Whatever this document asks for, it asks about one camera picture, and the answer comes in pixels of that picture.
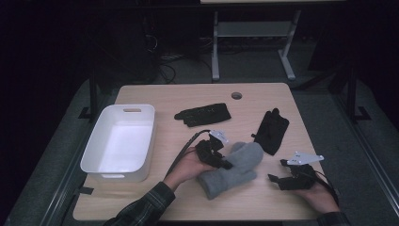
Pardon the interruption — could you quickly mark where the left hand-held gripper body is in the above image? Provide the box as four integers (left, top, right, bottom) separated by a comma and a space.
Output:
195, 130, 230, 169

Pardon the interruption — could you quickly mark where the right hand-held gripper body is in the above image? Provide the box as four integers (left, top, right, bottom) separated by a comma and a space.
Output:
279, 151, 325, 191

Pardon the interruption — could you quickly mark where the grey knit mitten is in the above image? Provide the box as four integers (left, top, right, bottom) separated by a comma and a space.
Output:
219, 166, 259, 190
197, 141, 264, 201

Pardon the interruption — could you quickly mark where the black glove with strap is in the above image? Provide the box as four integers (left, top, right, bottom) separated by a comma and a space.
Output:
250, 107, 291, 156

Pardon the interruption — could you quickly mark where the black glove with light dots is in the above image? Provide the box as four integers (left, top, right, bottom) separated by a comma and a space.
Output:
173, 103, 232, 128

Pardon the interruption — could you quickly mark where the white plastic bin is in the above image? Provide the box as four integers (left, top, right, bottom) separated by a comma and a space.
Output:
80, 104, 157, 183

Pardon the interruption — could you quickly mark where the person's left hand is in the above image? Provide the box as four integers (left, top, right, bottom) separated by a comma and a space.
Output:
163, 146, 218, 191

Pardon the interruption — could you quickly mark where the person's right hand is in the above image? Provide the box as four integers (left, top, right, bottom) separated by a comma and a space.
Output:
289, 181, 342, 215

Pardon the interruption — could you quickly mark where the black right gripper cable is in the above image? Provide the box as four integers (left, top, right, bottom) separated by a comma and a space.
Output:
312, 169, 341, 205

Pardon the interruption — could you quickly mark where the tangle of floor cables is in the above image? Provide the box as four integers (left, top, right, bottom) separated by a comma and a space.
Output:
147, 32, 215, 85

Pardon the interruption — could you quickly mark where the black metal post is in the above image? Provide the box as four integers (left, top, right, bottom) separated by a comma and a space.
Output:
344, 60, 373, 124
77, 67, 99, 121

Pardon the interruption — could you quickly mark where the grey metal table frame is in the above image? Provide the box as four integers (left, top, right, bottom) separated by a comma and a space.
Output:
211, 8, 303, 83

